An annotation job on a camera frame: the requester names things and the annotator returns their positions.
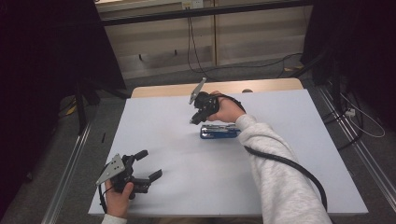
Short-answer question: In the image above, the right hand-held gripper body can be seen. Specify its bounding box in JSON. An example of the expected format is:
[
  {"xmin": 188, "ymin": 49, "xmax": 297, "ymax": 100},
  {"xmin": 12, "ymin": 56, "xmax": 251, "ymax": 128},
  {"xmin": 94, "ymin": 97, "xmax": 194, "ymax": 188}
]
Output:
[{"xmin": 188, "ymin": 77, "xmax": 220, "ymax": 120}]

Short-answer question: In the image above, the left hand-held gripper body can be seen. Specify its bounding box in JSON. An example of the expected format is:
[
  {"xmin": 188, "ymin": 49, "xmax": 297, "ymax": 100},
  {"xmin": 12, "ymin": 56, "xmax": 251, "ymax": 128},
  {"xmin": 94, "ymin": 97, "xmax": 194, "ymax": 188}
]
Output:
[{"xmin": 95, "ymin": 153, "xmax": 151, "ymax": 201}]

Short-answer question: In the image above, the blue multi-tool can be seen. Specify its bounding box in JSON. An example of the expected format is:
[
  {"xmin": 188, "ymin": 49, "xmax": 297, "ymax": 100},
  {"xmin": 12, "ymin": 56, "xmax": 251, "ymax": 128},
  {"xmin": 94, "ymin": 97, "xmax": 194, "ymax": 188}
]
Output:
[{"xmin": 199, "ymin": 123, "xmax": 243, "ymax": 140}]

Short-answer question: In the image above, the person's right hand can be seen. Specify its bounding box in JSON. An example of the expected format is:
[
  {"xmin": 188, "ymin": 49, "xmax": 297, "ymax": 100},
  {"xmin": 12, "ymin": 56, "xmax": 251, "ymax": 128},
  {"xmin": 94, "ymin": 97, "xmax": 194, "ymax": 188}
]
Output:
[{"xmin": 206, "ymin": 90, "xmax": 248, "ymax": 124}]

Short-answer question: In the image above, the person's left hand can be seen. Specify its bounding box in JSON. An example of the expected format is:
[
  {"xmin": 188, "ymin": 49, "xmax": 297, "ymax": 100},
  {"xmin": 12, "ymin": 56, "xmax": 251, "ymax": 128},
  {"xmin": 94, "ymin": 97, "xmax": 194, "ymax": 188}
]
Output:
[{"xmin": 104, "ymin": 179, "xmax": 135, "ymax": 219}]

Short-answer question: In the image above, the white table cover sheet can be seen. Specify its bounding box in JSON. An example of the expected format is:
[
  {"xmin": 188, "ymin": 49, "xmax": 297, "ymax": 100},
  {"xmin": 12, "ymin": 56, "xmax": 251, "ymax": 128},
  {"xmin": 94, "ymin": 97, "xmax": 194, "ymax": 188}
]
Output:
[{"xmin": 88, "ymin": 89, "xmax": 370, "ymax": 218}]

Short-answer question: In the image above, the black stand leg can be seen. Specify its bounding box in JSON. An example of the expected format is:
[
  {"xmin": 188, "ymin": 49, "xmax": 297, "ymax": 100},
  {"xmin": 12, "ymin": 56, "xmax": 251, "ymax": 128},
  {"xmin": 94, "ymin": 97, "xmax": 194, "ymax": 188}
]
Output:
[{"xmin": 74, "ymin": 79, "xmax": 102, "ymax": 135}]

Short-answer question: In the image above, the black horizontal bar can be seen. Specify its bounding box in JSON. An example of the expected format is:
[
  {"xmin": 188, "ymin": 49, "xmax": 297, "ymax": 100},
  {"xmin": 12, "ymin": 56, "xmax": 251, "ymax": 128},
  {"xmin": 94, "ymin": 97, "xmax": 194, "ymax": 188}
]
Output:
[{"xmin": 98, "ymin": 0, "xmax": 314, "ymax": 27}]

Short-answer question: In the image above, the black curtain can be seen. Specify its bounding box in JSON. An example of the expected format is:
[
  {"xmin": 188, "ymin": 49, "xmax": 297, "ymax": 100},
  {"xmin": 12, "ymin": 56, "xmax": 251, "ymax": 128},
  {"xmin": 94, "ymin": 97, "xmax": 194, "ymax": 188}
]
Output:
[
  {"xmin": 0, "ymin": 0, "xmax": 128, "ymax": 218},
  {"xmin": 300, "ymin": 0, "xmax": 396, "ymax": 132}
]

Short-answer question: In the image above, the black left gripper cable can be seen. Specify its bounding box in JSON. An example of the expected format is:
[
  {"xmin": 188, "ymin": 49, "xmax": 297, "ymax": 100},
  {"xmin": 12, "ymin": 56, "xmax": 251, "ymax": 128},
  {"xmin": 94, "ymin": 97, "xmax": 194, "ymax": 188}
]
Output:
[{"xmin": 97, "ymin": 181, "xmax": 114, "ymax": 215}]

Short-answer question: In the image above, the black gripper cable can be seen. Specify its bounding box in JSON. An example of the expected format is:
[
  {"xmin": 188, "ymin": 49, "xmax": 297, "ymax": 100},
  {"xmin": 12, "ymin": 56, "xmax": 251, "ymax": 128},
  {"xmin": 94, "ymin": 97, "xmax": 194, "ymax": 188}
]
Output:
[
  {"xmin": 97, "ymin": 181, "xmax": 114, "ymax": 215},
  {"xmin": 214, "ymin": 92, "xmax": 329, "ymax": 213}
]

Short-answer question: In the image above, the aluminium floor rail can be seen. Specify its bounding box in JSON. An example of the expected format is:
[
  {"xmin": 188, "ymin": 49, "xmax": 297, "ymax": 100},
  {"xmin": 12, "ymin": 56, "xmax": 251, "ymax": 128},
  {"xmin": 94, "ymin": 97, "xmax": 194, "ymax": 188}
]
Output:
[
  {"xmin": 316, "ymin": 85, "xmax": 396, "ymax": 204},
  {"xmin": 40, "ymin": 122, "xmax": 93, "ymax": 224}
]

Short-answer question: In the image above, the black hanging wall cable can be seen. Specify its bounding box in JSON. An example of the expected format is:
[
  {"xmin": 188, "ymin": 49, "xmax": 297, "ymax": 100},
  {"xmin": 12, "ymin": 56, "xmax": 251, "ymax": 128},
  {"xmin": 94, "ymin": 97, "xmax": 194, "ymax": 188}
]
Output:
[{"xmin": 186, "ymin": 16, "xmax": 219, "ymax": 78}]

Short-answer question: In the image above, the black floor cable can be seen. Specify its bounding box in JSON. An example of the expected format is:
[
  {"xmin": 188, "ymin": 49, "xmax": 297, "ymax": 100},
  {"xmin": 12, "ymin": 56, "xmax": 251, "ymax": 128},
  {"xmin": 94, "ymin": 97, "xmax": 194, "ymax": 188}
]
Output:
[{"xmin": 199, "ymin": 51, "xmax": 304, "ymax": 79}]

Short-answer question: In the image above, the white wall outlet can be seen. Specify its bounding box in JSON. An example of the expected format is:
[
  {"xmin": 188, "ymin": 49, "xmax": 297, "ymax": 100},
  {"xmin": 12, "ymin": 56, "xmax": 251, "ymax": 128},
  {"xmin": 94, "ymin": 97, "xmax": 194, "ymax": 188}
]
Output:
[{"xmin": 181, "ymin": 0, "xmax": 205, "ymax": 10}]

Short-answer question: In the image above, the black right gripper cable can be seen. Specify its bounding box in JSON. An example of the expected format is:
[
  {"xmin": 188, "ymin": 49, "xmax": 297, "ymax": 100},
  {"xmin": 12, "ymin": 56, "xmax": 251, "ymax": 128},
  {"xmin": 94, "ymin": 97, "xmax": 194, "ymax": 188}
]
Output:
[{"xmin": 214, "ymin": 92, "xmax": 329, "ymax": 213}]

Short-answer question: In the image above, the bundle of black floor cables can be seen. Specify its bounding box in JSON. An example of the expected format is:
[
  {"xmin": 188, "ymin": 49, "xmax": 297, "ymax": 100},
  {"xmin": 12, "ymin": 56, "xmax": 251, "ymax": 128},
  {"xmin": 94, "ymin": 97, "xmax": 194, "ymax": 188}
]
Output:
[{"xmin": 321, "ymin": 104, "xmax": 365, "ymax": 152}]

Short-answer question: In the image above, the white floor cable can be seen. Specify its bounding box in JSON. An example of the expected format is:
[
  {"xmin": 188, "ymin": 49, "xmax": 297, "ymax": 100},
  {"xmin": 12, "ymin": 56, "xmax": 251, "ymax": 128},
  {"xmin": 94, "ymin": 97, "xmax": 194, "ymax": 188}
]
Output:
[{"xmin": 339, "ymin": 92, "xmax": 387, "ymax": 139}]

